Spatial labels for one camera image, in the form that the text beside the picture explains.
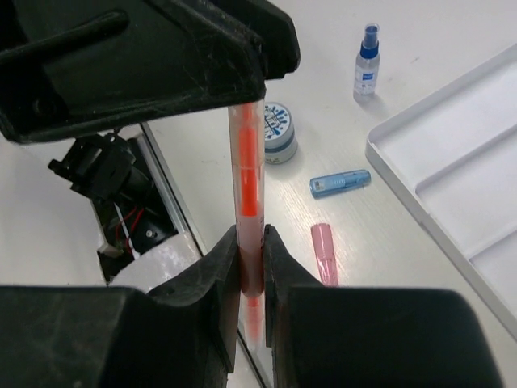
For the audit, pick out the white compartment tray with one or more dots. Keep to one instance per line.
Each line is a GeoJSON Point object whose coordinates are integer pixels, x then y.
{"type": "Point", "coordinates": [451, 161]}

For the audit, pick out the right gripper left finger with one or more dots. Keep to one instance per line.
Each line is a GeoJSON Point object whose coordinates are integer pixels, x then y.
{"type": "Point", "coordinates": [205, 301]}

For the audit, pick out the small blue bottle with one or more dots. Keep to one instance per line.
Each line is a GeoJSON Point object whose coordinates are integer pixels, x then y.
{"type": "Point", "coordinates": [367, 64]}

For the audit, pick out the left blue ink jar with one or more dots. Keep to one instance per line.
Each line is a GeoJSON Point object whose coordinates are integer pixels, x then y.
{"type": "Point", "coordinates": [280, 136]}

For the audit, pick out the orange highlighter pen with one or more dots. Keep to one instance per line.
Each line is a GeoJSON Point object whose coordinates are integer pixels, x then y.
{"type": "Point", "coordinates": [246, 134]}

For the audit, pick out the pink highlighter cap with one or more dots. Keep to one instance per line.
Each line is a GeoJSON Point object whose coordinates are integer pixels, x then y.
{"type": "Point", "coordinates": [323, 245]}

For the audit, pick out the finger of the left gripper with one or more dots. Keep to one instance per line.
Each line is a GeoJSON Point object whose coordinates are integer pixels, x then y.
{"type": "Point", "coordinates": [280, 47]}
{"type": "Point", "coordinates": [73, 68]}

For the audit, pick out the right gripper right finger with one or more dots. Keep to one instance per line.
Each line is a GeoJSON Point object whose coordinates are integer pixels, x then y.
{"type": "Point", "coordinates": [281, 271]}

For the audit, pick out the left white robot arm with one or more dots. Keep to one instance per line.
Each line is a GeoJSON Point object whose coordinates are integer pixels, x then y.
{"type": "Point", "coordinates": [100, 165]}

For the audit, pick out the blue highlighter marker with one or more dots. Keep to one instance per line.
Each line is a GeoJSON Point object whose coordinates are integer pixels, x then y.
{"type": "Point", "coordinates": [327, 185]}

